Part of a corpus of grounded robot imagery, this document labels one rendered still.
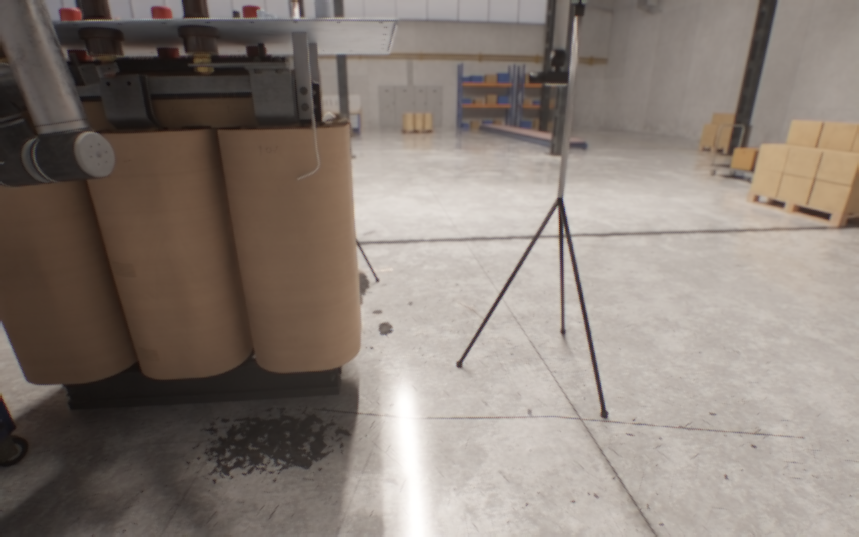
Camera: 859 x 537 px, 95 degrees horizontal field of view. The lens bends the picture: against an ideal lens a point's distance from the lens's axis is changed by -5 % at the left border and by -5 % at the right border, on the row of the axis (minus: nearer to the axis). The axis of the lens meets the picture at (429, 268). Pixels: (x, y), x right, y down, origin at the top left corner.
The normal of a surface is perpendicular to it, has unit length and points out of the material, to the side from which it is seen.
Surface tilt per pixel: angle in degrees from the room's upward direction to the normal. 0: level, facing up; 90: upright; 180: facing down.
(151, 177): 90
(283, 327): 90
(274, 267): 90
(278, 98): 90
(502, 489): 0
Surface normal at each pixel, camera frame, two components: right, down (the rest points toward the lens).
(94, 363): 0.61, 0.29
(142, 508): 0.00, -0.93
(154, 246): 0.12, 0.37
